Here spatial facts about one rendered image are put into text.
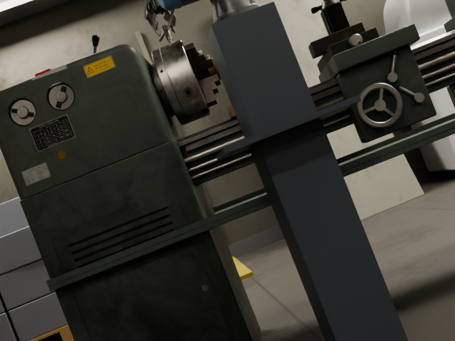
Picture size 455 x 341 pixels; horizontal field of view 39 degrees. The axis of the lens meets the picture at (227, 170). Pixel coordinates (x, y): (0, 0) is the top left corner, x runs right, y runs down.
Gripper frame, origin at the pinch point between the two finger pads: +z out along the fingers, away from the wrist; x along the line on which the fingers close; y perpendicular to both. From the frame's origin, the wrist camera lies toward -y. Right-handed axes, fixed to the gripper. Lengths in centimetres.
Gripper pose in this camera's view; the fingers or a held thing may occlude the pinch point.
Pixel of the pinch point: (166, 32)
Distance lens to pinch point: 258.2
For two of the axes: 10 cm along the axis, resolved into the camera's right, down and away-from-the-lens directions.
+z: 3.6, 9.3, -1.1
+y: 3.4, -2.4, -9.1
